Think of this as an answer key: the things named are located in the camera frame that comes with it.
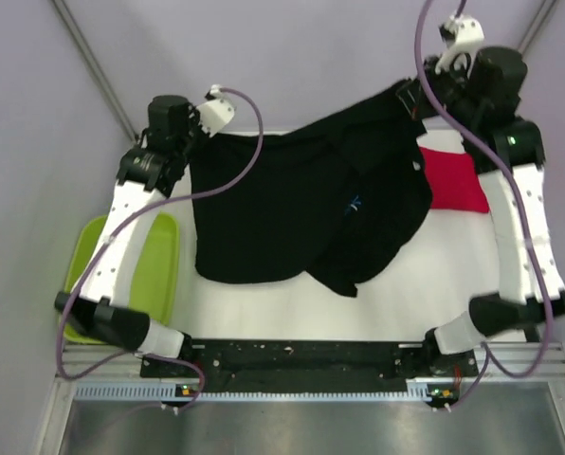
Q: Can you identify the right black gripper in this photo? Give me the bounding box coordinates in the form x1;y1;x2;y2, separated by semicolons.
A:
398;52;482;130

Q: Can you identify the black t shirt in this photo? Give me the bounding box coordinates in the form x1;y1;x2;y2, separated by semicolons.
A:
190;86;432;298

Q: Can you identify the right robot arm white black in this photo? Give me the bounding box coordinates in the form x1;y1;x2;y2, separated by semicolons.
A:
397;46;565;375

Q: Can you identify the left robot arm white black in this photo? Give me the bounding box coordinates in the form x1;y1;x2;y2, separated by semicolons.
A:
55;95;200;376

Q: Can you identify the folded red t shirt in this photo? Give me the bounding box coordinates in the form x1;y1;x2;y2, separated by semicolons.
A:
420;147;489;214

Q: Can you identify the lime green plastic bin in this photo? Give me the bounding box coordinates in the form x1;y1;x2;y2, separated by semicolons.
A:
64;212;181;344

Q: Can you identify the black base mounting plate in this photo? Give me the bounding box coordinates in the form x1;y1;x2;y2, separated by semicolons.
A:
139;337;478;392

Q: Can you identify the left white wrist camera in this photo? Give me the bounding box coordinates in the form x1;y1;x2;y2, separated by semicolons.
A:
196;84;236;137

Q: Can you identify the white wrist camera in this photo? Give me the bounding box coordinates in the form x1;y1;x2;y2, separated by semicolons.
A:
196;84;236;137
435;13;484;74

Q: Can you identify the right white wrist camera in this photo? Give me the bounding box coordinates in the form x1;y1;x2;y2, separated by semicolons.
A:
435;13;484;74

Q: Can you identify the right aluminium frame post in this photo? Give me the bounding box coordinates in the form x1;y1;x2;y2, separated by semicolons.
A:
517;0;559;55

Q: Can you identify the aluminium frame post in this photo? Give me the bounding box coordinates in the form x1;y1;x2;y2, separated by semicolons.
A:
517;0;559;55
49;0;138;141

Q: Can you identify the left aluminium frame post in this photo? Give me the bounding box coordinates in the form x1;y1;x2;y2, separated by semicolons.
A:
49;0;138;141

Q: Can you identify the grey slotted cable duct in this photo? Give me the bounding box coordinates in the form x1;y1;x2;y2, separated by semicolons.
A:
75;382;458;403

